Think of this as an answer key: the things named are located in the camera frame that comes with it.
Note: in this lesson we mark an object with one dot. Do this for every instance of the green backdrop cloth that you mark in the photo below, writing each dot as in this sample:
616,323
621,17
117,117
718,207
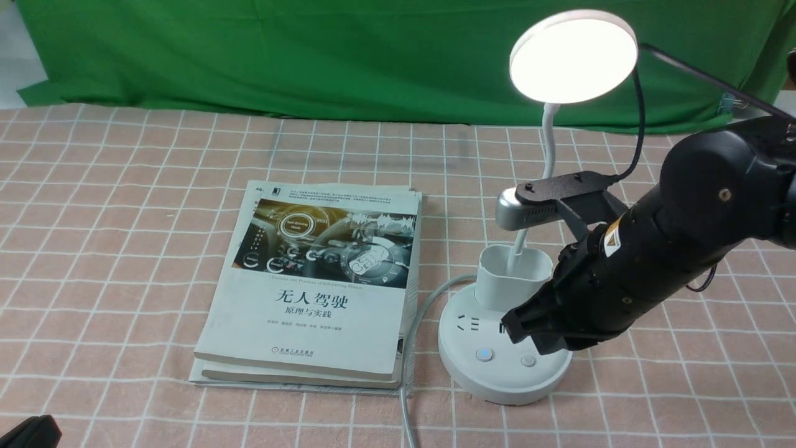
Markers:
442,62

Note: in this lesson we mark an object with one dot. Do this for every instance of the white desk lamp with socket base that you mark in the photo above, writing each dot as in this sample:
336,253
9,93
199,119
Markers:
568,58

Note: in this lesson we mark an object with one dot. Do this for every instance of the self-driving textbook top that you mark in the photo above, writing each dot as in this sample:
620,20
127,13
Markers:
311,311

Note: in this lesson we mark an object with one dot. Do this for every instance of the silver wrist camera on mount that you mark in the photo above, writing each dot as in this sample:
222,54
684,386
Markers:
580,199

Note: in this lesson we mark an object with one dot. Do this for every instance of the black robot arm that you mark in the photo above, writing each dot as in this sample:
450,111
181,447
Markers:
716,189

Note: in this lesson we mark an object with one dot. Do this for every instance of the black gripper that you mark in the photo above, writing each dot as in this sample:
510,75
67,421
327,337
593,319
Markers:
599,293

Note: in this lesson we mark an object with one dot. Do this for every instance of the black object bottom left corner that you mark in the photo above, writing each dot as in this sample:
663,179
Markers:
39,431

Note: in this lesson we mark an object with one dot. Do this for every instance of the pink checkered tablecloth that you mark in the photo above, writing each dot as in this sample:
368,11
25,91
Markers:
114,225

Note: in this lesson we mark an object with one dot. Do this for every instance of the metal binder clip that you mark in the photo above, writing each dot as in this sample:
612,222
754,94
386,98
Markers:
731,104

